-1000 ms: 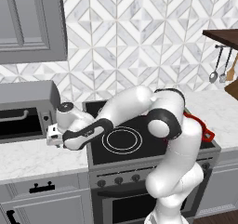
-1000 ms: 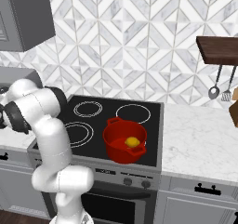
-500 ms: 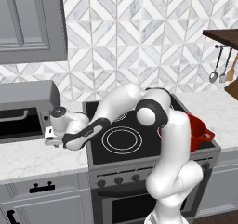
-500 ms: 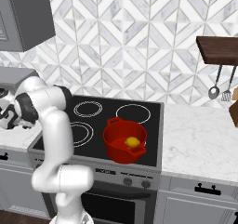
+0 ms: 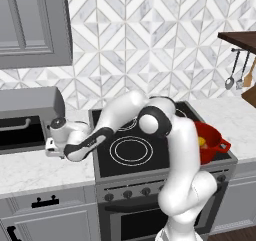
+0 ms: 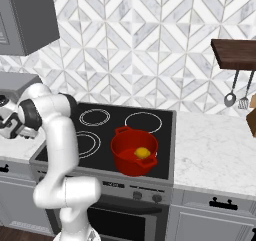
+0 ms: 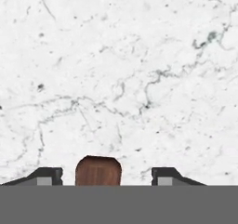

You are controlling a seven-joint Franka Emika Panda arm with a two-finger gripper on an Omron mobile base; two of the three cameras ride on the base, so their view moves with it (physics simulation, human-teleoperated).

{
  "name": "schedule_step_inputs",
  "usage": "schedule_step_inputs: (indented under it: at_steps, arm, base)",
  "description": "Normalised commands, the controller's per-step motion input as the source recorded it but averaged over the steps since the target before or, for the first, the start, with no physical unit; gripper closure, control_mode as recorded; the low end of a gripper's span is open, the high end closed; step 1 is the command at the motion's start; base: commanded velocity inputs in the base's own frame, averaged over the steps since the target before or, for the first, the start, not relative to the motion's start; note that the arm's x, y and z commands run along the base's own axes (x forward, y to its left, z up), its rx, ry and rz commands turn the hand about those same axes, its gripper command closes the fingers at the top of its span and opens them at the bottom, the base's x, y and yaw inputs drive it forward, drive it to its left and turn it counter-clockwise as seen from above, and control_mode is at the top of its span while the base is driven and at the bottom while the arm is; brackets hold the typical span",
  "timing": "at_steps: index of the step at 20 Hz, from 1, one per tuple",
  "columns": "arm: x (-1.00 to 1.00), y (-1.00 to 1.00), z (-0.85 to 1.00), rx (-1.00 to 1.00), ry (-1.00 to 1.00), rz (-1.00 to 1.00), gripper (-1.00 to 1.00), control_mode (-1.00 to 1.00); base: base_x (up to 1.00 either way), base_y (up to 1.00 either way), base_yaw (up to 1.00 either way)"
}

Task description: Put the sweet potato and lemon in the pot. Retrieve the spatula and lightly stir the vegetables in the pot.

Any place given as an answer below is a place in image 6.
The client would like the grey hanging ladle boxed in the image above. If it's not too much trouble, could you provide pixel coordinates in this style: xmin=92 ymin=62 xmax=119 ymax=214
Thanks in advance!
xmin=223 ymin=70 xmax=240 ymax=108

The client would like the grey box appliance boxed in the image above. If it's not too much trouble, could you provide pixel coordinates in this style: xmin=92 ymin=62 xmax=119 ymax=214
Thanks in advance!
xmin=0 ymin=72 xmax=43 ymax=101

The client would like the grey hanging spatula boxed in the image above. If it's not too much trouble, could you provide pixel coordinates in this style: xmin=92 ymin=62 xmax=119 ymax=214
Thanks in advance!
xmin=237 ymin=70 xmax=255 ymax=111

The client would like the yellow lemon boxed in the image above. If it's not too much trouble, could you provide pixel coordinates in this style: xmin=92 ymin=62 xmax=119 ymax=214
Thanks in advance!
xmin=134 ymin=146 xmax=152 ymax=160

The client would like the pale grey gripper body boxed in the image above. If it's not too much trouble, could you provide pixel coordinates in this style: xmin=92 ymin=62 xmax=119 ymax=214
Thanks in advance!
xmin=7 ymin=123 xmax=42 ymax=140

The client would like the grey wall cupboard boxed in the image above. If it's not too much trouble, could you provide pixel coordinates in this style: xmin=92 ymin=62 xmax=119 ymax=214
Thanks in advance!
xmin=0 ymin=0 xmax=61 ymax=57

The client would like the black hob with oven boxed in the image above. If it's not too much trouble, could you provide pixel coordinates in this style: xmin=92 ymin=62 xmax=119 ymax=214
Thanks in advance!
xmin=29 ymin=102 xmax=178 ymax=241

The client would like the grey cupboard door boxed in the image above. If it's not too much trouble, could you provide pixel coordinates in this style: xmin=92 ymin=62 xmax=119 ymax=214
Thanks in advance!
xmin=0 ymin=179 xmax=55 ymax=237
xmin=165 ymin=204 xmax=256 ymax=241

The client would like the brown wooden block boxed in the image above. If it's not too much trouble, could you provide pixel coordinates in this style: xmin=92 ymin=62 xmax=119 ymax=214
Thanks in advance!
xmin=245 ymin=93 xmax=256 ymax=138

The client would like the dark wooden shelf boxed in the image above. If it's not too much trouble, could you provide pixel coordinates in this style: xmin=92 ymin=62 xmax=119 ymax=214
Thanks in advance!
xmin=210 ymin=38 xmax=256 ymax=72

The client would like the red pot with handles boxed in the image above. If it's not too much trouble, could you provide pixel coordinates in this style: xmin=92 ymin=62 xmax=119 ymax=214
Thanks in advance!
xmin=110 ymin=125 xmax=159 ymax=178

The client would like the dark oven door handle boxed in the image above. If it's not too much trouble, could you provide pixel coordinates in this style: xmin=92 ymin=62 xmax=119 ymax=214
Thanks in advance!
xmin=94 ymin=199 xmax=168 ymax=217

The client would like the grey oven knob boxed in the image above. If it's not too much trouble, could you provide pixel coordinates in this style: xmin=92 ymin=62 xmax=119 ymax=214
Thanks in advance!
xmin=132 ymin=190 xmax=144 ymax=201
xmin=151 ymin=193 xmax=164 ymax=205

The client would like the grey drawer front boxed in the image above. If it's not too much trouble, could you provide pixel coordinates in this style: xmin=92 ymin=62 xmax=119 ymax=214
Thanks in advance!
xmin=180 ymin=188 xmax=256 ymax=219
xmin=0 ymin=159 xmax=37 ymax=187

